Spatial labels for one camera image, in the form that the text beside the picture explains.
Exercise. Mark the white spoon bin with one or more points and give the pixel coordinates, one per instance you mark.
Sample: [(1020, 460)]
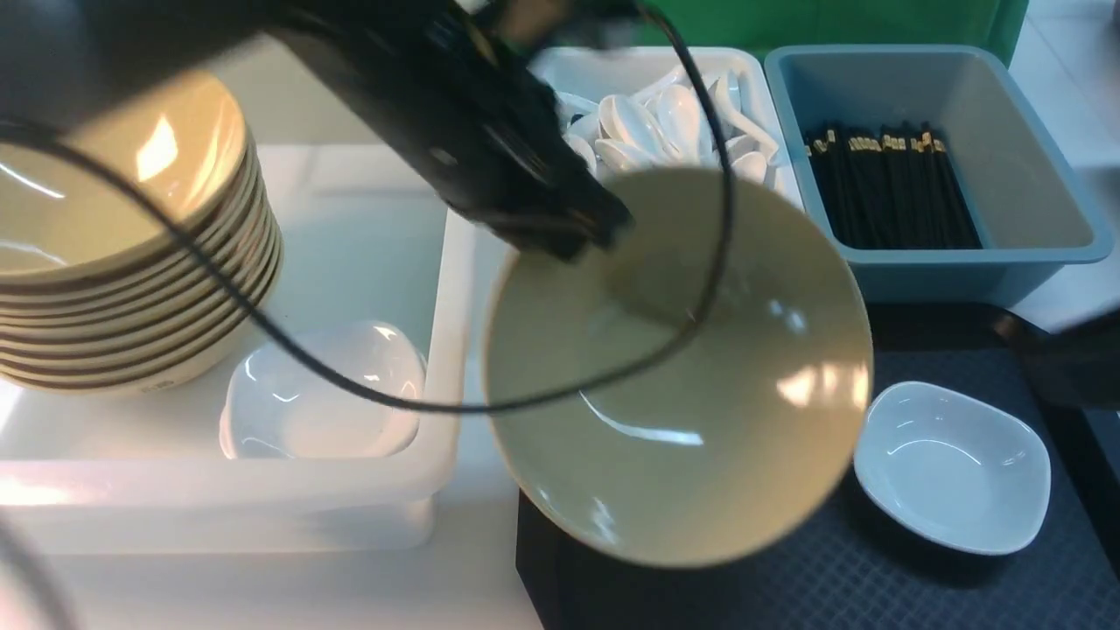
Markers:
[(638, 108)]

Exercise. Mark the yellow noodle bowl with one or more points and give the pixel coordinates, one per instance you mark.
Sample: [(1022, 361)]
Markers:
[(181, 143), (736, 439)]

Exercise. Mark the white square dish in tub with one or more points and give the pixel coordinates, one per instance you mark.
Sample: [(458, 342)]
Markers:
[(277, 409)]

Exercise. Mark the blue-grey chopstick bin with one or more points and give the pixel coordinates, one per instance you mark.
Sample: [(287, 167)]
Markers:
[(1032, 216)]

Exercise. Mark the stack of yellow noodle bowls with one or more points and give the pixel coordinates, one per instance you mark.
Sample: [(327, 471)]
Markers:
[(159, 324)]

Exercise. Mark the bundle of black chopsticks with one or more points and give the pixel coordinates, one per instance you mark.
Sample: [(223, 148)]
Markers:
[(894, 188)]

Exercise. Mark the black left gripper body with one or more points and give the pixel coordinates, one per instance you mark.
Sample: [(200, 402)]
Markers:
[(450, 91)]

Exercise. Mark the white square side dish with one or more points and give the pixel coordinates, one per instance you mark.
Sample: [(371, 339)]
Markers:
[(953, 470)]

